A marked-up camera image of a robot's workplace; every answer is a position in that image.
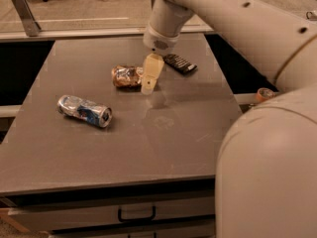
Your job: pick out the grey drawer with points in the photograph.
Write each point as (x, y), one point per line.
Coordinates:
(188, 229)
(52, 218)

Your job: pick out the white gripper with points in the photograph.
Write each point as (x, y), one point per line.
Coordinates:
(158, 42)

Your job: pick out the orange soda can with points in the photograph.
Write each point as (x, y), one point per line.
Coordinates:
(127, 76)

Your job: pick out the black chocolate bar wrapper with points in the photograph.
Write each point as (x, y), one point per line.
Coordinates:
(180, 64)

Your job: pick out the grey lower drawer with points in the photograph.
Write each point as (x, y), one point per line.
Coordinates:
(188, 229)

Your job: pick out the crushed blue soda can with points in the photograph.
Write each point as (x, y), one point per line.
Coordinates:
(86, 110)

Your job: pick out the left metal bracket post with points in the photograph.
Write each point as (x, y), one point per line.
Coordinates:
(31, 27)

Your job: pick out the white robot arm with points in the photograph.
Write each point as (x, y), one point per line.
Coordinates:
(266, 172)

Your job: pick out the roll of masking tape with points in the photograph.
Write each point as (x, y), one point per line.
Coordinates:
(264, 94)

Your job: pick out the grey upper drawer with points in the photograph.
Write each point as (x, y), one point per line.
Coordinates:
(52, 218)

